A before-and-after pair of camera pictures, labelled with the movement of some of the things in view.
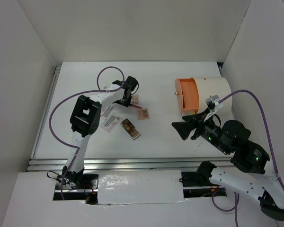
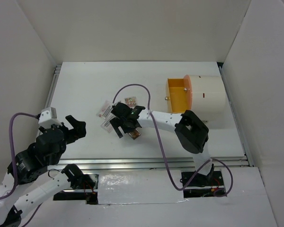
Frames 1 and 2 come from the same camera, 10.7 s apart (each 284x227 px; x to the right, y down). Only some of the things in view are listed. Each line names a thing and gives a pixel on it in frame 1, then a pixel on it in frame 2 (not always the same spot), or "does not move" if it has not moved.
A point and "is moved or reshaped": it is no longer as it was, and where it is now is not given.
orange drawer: [186, 94] is moved or reshaped
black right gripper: [183, 127] → [116, 123]
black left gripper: [127, 103] → [79, 130]
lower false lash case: [110, 123] does not move
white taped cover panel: [119, 187] does not move
